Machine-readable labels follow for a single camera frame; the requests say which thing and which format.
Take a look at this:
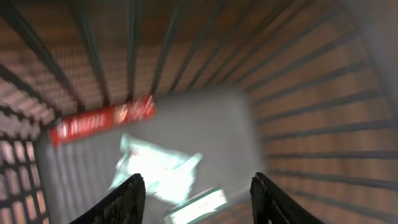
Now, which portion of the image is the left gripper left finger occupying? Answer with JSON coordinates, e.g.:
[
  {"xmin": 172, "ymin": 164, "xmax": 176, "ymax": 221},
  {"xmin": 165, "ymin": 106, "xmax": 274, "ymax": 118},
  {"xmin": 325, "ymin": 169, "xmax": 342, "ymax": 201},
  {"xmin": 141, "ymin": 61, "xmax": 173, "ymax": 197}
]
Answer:
[{"xmin": 70, "ymin": 174, "xmax": 146, "ymax": 224}]

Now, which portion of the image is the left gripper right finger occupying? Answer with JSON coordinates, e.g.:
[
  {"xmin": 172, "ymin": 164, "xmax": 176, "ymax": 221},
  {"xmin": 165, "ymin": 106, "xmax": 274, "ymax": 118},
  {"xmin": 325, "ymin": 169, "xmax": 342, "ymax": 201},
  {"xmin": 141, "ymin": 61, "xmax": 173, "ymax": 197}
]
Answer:
[{"xmin": 250, "ymin": 172, "xmax": 323, "ymax": 224}]

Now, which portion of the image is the white box in basket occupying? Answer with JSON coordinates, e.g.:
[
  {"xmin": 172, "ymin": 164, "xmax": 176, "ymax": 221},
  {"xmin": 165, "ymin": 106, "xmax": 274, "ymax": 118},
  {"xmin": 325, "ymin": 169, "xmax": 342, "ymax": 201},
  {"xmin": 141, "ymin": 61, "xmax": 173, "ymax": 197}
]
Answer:
[{"xmin": 164, "ymin": 187, "xmax": 228, "ymax": 224}]

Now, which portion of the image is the red snack bar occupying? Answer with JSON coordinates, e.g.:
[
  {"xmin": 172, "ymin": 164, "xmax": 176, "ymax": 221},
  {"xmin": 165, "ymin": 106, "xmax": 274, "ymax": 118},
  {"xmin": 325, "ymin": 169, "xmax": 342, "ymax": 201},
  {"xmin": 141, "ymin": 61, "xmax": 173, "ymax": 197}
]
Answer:
[{"xmin": 47, "ymin": 95, "xmax": 156, "ymax": 146}]

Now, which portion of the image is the light blue white packet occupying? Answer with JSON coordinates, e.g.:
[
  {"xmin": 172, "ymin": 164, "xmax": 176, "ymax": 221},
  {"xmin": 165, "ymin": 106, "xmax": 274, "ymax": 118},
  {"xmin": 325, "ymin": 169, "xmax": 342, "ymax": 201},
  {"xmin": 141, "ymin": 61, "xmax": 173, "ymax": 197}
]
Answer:
[{"xmin": 109, "ymin": 133, "xmax": 203, "ymax": 205}]

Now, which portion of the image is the grey plastic shopping basket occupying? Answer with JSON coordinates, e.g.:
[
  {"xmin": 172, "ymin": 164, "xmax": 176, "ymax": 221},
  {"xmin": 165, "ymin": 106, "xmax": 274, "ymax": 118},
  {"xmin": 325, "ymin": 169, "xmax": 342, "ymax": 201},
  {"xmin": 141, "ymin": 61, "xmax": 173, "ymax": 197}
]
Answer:
[{"xmin": 1, "ymin": 0, "xmax": 397, "ymax": 223}]

